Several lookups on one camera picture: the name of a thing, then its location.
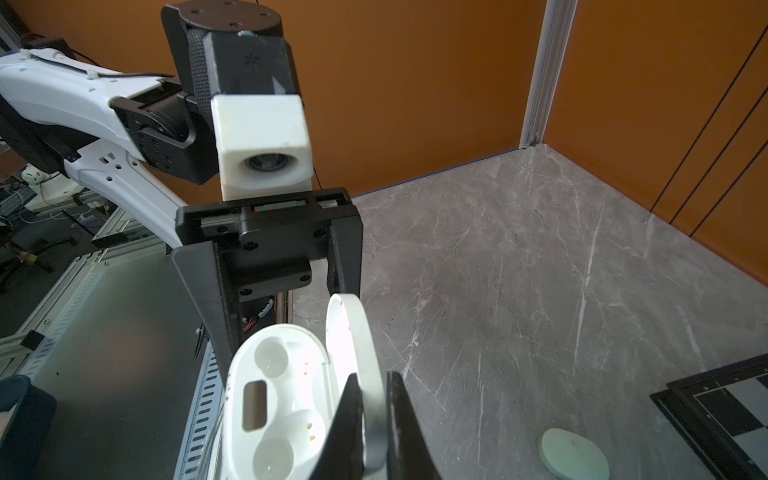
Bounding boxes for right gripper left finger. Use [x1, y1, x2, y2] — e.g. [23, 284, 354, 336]
[309, 374, 364, 480]

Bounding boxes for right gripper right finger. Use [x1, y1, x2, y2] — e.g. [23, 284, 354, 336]
[386, 371, 441, 480]

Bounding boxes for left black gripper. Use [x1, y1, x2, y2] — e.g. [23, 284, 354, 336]
[171, 188, 363, 383]

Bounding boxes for white earbud case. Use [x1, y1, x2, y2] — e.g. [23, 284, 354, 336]
[218, 294, 388, 479]

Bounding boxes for mint green earbud case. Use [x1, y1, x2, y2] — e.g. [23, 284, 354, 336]
[538, 428, 610, 480]

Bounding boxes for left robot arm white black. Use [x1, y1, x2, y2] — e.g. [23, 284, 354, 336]
[1, 1, 363, 372]

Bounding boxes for black grey checkerboard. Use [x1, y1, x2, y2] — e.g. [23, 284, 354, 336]
[650, 354, 767, 479]

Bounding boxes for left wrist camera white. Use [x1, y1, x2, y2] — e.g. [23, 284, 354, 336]
[211, 94, 314, 201]

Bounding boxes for left aluminium corner post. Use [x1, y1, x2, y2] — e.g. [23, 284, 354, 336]
[519, 0, 578, 149]

